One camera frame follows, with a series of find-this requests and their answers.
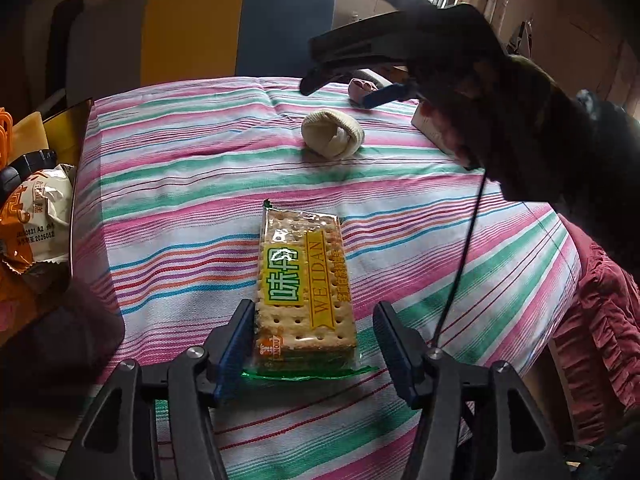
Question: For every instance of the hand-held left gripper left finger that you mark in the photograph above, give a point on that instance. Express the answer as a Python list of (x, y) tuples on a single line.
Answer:
[(235, 355)]

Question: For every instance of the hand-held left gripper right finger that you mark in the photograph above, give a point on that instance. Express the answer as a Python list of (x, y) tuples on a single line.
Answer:
[(397, 355)]

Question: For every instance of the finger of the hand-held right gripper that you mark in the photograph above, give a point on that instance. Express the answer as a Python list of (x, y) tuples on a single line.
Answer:
[(360, 45), (387, 95)]

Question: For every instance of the pink round toy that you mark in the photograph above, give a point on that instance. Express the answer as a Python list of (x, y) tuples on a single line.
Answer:
[(359, 91)]

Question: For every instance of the cracker packet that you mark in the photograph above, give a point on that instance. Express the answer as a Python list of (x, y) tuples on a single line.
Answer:
[(300, 270)]

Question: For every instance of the orange snack bag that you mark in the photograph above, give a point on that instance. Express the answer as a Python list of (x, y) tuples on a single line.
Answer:
[(20, 210)]

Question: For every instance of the gold cardboard container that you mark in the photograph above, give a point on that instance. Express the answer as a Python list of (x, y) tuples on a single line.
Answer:
[(80, 135)]

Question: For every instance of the black toy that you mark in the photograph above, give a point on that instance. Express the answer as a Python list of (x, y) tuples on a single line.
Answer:
[(25, 165)]

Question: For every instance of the person's right hand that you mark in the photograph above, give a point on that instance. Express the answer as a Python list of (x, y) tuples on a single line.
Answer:
[(460, 125)]

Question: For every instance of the small beige box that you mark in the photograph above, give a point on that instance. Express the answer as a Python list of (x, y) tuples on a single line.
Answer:
[(425, 122)]

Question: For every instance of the rolled beige sock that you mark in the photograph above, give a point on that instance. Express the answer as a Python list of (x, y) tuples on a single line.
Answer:
[(325, 130)]

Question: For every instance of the blue yellow armchair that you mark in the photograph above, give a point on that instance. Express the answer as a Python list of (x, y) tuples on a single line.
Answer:
[(280, 25)]

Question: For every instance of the striped blanket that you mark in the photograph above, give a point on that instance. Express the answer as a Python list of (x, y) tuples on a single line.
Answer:
[(175, 170)]

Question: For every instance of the yellow cardboard box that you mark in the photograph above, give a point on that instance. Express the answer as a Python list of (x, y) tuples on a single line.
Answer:
[(30, 135)]

